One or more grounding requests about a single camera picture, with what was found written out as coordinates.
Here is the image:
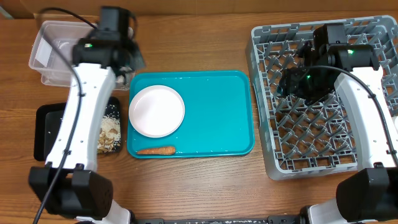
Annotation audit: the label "large white plate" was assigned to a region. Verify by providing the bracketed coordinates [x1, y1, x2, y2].
[129, 85, 185, 138]

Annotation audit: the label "orange carrot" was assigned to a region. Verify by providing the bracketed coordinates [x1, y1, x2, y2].
[136, 146, 176, 156]

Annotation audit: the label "white paper cup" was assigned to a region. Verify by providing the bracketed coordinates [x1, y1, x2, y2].
[392, 116, 398, 131]

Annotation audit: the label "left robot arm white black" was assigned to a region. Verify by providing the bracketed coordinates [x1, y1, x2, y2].
[29, 6, 145, 223]

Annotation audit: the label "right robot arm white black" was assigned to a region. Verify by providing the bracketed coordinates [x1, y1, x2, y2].
[277, 23, 397, 223]

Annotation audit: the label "grey plastic dishwasher rack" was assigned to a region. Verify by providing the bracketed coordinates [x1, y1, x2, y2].
[244, 14, 398, 182]

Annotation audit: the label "clear plastic waste bin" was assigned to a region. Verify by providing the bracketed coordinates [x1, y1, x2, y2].
[29, 21, 136, 90]

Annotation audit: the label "black waste tray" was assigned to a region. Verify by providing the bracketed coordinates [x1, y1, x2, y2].
[34, 96, 121, 161]

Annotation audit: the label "rice and food scraps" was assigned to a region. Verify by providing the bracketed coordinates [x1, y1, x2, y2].
[97, 115, 121, 154]

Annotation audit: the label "teal plastic serving tray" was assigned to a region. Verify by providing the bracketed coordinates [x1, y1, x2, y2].
[127, 70, 254, 159]

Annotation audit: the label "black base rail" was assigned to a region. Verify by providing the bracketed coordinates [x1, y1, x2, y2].
[133, 206, 310, 224]

